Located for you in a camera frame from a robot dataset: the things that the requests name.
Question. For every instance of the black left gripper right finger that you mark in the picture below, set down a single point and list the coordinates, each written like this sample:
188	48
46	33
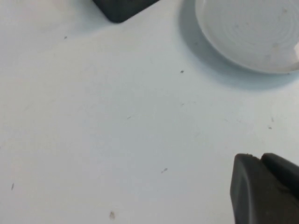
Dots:
282	172

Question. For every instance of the pale grey round plate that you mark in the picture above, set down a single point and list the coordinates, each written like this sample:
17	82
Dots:
245	35

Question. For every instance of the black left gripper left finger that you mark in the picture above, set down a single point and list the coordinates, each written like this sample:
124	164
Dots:
257	198

